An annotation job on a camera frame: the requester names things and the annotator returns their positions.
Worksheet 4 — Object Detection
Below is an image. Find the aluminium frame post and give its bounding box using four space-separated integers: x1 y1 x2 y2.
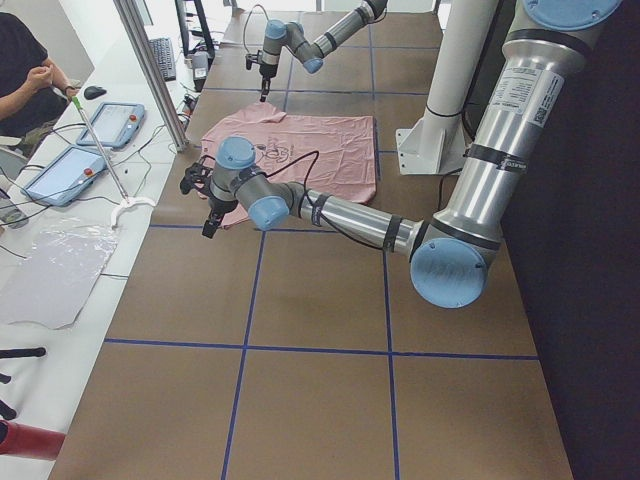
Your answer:
114 0 188 152

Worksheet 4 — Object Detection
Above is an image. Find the far blue teach pendant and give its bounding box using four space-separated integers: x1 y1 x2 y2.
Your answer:
90 102 146 149

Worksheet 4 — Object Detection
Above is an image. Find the red cylinder object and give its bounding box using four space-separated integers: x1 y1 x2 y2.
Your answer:
1 420 66 460

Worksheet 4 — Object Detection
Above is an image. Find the white hook reaching stick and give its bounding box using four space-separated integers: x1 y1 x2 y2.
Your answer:
71 96 156 229

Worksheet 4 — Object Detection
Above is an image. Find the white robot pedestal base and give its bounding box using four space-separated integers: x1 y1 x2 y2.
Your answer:
396 0 498 175

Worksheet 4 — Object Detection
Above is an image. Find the blue teach pendant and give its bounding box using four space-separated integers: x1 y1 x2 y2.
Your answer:
21 146 106 207
90 102 146 149

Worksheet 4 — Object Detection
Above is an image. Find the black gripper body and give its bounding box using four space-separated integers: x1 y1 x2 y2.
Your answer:
179 155 238 215
245 50 276 81

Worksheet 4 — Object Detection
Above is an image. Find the black monitor stand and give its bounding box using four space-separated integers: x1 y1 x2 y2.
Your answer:
174 0 216 61

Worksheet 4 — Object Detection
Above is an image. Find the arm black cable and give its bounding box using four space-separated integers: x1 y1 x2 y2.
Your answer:
241 3 271 56
259 149 396 251

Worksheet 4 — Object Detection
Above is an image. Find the grey cardboard in plastic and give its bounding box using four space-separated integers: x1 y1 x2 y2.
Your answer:
1 218 119 330

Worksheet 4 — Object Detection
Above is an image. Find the seated person black shirt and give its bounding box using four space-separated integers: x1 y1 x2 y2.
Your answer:
1 13 79 157

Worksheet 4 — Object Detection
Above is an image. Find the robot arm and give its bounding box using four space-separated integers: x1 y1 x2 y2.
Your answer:
180 1 618 308
245 0 387 102

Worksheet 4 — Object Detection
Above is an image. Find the black computer mouse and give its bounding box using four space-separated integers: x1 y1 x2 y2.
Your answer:
83 85 107 100

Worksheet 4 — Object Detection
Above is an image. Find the near blue teach pendant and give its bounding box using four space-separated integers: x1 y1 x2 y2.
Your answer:
21 146 106 207

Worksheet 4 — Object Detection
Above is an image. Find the black tripod leg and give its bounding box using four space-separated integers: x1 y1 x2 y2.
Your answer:
0 347 47 359

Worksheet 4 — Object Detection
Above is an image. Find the pink Snoopy t-shirt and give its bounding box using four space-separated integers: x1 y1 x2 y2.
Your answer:
201 102 377 204

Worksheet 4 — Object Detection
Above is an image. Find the black keyboard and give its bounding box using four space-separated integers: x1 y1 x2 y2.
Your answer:
148 37 176 81

